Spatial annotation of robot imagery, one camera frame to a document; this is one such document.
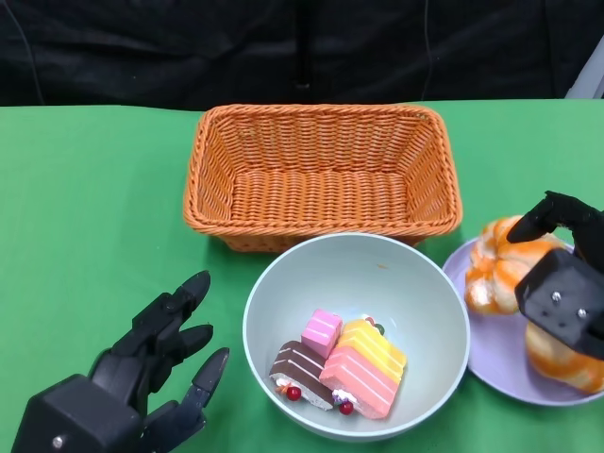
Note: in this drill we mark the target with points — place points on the orange woven basket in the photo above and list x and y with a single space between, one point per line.
321 198

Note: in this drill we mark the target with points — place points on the orange striped bread roll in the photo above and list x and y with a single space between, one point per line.
495 273
557 363

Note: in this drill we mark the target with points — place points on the lavender plate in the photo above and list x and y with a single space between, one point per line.
495 349

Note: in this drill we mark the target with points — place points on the white frame piece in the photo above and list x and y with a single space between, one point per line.
590 78

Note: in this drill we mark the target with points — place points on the pale green bowl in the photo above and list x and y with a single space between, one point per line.
358 278

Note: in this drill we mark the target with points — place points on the black backdrop curtain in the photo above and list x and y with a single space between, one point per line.
141 52

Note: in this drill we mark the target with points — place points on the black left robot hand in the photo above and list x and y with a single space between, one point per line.
94 406

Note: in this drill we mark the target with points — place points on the chocolate cake slice with cherry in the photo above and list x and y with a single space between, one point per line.
297 368

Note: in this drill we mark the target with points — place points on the small pink cake cube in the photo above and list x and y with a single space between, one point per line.
321 332

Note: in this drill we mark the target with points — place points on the black vertical pole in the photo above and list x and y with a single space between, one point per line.
302 47

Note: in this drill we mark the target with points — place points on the pink and yellow layered cake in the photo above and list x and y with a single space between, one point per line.
363 368

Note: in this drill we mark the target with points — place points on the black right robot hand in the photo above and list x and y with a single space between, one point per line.
561 302

